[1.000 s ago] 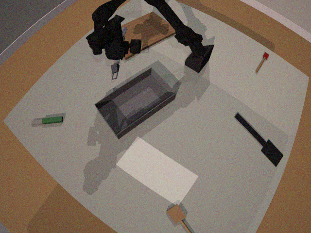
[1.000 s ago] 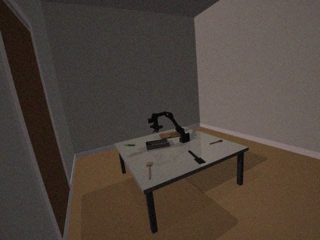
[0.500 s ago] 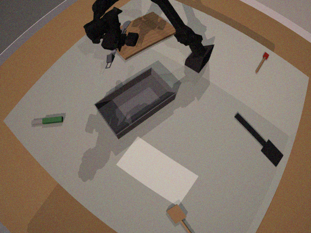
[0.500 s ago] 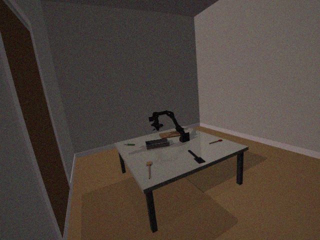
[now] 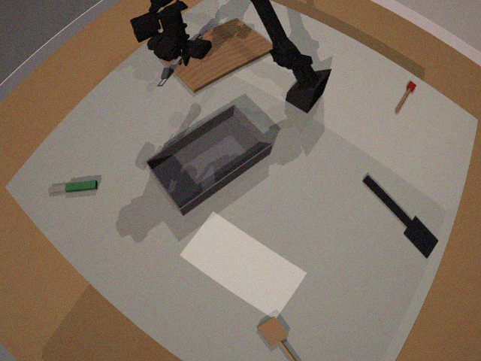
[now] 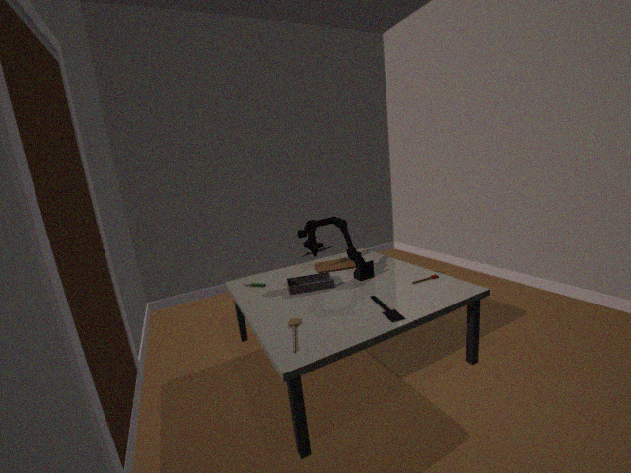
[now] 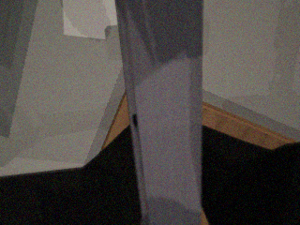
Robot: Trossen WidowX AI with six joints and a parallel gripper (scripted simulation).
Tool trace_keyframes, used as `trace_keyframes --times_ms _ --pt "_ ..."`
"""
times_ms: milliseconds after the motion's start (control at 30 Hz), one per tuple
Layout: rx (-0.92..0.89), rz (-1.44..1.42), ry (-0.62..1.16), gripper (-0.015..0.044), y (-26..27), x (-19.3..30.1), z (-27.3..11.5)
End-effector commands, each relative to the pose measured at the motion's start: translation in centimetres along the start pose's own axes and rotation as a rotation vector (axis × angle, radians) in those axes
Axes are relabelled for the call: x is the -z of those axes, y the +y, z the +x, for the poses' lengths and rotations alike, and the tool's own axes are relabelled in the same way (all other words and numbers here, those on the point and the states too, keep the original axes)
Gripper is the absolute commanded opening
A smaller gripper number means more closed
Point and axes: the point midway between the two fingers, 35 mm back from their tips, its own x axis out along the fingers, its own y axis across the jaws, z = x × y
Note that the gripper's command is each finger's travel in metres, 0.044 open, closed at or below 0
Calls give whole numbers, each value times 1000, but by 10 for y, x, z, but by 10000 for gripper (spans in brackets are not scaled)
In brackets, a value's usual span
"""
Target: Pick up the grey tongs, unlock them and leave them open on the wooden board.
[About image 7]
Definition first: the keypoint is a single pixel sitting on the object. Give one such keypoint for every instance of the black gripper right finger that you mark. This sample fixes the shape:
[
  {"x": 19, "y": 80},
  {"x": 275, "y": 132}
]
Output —
[{"x": 246, "y": 184}]

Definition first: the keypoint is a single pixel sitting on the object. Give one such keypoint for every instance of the brown wooden board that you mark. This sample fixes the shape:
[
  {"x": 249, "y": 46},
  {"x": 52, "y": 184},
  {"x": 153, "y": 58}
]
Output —
[{"x": 214, "y": 118}]

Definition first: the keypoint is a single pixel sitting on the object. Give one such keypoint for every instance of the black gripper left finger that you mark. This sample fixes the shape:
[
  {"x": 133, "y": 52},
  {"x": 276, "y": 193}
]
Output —
[{"x": 102, "y": 192}]

